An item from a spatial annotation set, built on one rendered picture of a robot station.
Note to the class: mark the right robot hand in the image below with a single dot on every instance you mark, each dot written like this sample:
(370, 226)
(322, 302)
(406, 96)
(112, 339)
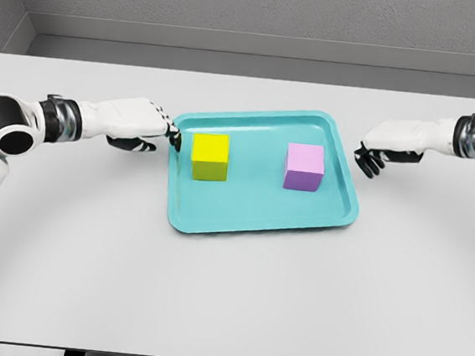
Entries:
(389, 135)

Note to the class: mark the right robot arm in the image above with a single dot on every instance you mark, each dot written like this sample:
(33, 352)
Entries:
(473, 133)

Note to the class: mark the yellow cube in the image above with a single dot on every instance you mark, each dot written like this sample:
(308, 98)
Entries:
(210, 155)

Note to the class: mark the pink cube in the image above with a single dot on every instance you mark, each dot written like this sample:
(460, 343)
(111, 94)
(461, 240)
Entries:
(304, 166)

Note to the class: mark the teal tray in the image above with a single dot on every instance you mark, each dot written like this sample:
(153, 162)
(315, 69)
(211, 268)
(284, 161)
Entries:
(263, 176)

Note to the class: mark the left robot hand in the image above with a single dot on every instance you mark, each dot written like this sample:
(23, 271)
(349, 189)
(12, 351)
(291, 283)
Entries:
(136, 118)

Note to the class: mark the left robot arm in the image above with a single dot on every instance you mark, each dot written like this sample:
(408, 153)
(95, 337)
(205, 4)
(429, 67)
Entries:
(24, 124)

